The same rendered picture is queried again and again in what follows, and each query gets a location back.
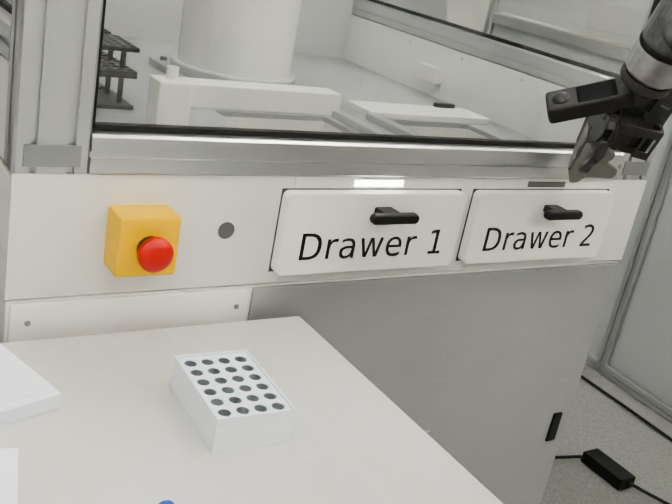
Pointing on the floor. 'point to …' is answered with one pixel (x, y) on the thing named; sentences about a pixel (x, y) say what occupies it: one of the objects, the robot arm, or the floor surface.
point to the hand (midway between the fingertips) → (569, 173)
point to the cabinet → (406, 347)
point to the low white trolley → (429, 457)
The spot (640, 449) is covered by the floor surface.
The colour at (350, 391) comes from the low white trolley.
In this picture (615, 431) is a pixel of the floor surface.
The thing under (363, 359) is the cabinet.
